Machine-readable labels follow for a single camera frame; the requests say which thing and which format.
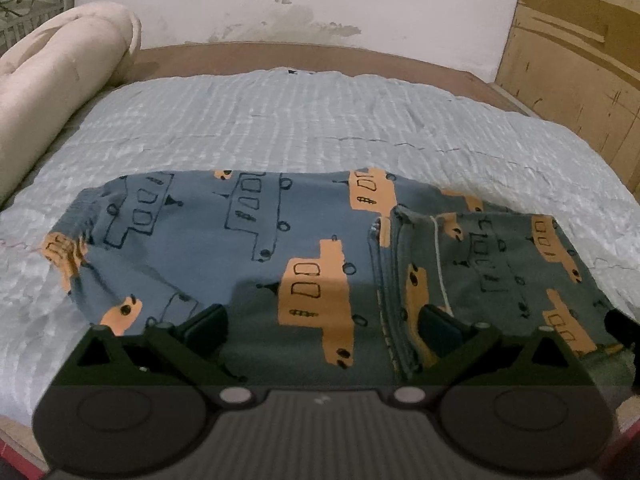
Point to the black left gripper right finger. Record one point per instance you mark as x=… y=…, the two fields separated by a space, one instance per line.
x=482 y=355

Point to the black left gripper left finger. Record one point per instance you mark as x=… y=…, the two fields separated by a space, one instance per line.
x=163 y=354

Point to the blue pants with orange trucks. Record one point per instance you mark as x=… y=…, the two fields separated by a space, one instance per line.
x=318 y=279

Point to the light blue quilted bedspread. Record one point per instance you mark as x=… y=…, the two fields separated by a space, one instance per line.
x=302 y=122

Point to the pink rolled comforter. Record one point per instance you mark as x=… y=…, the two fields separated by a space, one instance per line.
x=52 y=72

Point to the plywood board wardrobe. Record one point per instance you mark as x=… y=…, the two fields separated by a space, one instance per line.
x=576 y=63

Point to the grey metal headboard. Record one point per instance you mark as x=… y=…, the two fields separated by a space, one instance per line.
x=21 y=17

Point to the brown wooden bed frame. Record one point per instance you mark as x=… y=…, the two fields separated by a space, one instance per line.
x=231 y=58

